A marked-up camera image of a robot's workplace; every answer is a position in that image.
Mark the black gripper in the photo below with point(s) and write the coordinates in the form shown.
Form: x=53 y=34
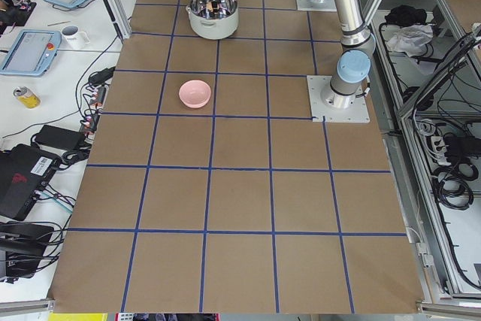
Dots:
x=214 y=1

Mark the mint green electric pot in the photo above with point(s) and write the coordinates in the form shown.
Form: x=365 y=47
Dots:
x=213 y=19

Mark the pink bowl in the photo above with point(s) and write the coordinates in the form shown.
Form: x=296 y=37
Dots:
x=195 y=93

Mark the white mug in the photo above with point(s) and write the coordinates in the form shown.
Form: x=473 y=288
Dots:
x=75 y=37

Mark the black cloth bundle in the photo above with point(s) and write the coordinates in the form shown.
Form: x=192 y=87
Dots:
x=405 y=15

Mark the lower teach pendant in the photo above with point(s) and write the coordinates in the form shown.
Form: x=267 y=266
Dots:
x=32 y=53

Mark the black power adapter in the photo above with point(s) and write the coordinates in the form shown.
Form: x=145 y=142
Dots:
x=59 y=138

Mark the white crumpled cloth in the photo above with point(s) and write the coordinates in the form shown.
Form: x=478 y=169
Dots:
x=411 y=40

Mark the yellow drink can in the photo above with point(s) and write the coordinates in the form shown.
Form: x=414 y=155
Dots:
x=25 y=96

